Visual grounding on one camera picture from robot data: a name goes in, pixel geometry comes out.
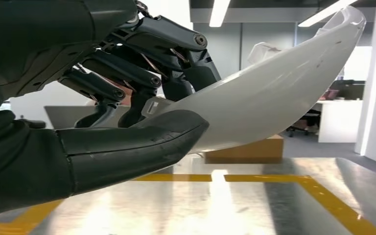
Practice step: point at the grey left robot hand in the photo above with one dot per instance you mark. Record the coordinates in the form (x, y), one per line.
(45, 39)

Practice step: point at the ceiling light strip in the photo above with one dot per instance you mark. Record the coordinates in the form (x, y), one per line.
(218, 13)
(327, 13)

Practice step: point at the brown cardboard box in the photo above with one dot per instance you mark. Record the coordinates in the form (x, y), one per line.
(256, 152)

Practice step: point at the white office counter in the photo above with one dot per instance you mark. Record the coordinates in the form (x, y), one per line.
(337, 123)

